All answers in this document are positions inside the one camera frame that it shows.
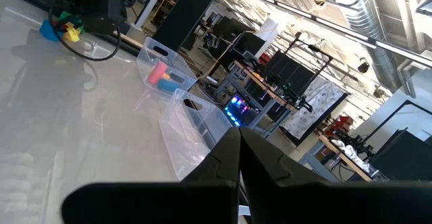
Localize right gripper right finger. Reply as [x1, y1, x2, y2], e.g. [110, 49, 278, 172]
[240, 128, 432, 224]

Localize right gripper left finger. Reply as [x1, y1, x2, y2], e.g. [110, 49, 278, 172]
[61, 127, 241, 224]

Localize blue wooden cylinder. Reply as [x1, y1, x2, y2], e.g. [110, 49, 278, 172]
[157, 78, 185, 94]

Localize red wooden cylinder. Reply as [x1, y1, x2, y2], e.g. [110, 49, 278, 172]
[147, 61, 169, 85]

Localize green wooden block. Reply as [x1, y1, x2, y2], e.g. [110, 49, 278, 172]
[57, 10, 74, 23]

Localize yellow wooden block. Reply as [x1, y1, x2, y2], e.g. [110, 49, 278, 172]
[63, 22, 82, 43]

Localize crumpled white cloth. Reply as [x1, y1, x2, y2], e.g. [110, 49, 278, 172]
[330, 138, 369, 171]

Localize wooden workbench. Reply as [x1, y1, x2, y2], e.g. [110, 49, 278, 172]
[300, 134, 374, 184]
[232, 59, 298, 140]

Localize clear plastic bin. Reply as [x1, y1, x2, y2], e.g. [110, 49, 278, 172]
[158, 88, 234, 181]
[136, 36, 198, 99]

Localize red storage bins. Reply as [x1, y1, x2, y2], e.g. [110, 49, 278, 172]
[327, 115, 355, 136]

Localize black flat panel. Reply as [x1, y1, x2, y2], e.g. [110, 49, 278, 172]
[369, 128, 432, 181]

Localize patterned white cloth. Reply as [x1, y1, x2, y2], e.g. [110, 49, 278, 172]
[281, 76, 349, 141]

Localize computer with coloured lights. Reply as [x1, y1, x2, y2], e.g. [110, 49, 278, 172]
[221, 94, 253, 128]

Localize black square pillar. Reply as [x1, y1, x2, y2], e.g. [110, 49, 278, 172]
[153, 0, 226, 52]

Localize black partition panel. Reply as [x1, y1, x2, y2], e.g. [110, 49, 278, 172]
[261, 50, 317, 99]

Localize long silver ceiling pipe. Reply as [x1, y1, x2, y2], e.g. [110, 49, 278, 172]
[225, 0, 432, 68]

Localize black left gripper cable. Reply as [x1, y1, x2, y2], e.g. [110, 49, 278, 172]
[48, 1, 122, 62]

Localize white post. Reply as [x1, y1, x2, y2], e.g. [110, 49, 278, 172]
[134, 0, 162, 29]

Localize black frame rig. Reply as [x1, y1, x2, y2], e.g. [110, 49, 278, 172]
[261, 31, 335, 112]

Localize corrugated silver air duct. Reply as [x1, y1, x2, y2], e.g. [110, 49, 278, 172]
[332, 0, 404, 92]

